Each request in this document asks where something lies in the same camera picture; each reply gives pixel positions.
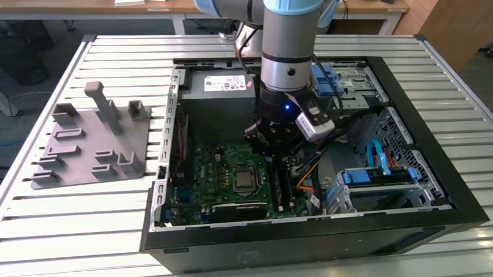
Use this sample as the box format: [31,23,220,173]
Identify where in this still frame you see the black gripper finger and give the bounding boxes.
[279,139,309,167]
[244,122,280,166]

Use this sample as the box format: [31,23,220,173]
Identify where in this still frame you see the grey power supply unit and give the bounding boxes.
[180,70,261,148]

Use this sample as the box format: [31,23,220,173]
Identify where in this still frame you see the green motherboard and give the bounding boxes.
[169,143,313,224]

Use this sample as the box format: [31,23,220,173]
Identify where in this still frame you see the silver CPU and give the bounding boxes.
[234,171,256,188]

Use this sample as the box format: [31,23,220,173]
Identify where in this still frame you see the black CPU socket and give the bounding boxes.
[230,163,260,197]

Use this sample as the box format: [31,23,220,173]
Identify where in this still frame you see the blue disk carrier with disk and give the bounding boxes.
[341,169,420,185]

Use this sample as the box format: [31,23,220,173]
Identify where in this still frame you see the grey metal drive cage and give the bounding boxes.
[308,60,391,116]

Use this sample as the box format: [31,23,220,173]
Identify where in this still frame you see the black graphics card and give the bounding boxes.
[210,201,268,222]

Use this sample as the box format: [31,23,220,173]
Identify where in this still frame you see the grey metal disk bay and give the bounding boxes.
[325,169,444,213]

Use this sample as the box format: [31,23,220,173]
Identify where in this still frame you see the black PC case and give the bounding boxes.
[138,55,487,274]

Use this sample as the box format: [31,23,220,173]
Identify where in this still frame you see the grey parts rack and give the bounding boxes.
[30,81,154,190]

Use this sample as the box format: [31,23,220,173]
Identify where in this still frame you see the wooden cabinet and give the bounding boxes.
[395,0,493,74]

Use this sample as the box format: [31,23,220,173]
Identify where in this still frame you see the wooden desk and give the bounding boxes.
[0,0,412,35]

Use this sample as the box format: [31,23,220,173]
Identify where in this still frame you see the black office chair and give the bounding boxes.
[0,20,55,87]

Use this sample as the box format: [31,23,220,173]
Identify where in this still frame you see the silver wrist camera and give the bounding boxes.
[285,89,336,142]

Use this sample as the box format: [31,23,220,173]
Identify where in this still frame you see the orange flat wire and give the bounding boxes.
[296,164,321,191]

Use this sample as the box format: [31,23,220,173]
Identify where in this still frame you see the flat black wire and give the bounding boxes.
[312,161,329,214]

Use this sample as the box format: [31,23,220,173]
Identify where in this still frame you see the black wire bundle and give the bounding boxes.
[320,114,369,154]

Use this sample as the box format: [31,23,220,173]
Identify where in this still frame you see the black hanging cable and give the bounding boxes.
[218,21,267,76]

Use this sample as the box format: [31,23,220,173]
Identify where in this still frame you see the blue flat wire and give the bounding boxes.
[368,138,392,175]

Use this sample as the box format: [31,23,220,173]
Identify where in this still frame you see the red and black power wire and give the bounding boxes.
[385,149,405,171]

